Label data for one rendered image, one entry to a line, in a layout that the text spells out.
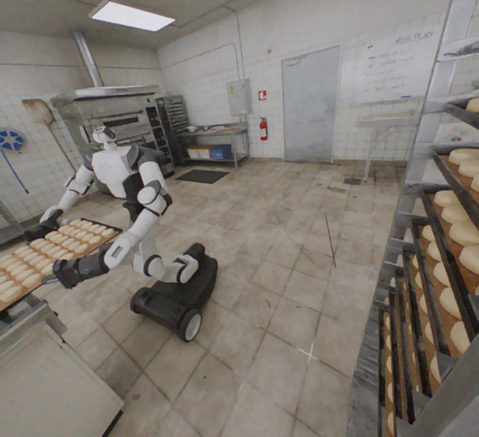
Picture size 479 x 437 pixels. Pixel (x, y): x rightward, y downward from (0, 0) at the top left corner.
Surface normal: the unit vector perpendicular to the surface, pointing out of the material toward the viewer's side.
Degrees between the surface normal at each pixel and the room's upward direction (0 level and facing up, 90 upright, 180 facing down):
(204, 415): 0
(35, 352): 90
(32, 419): 90
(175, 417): 0
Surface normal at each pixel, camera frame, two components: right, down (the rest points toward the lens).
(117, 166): 0.29, 0.32
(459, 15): -0.54, 0.44
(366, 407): -0.14, -0.89
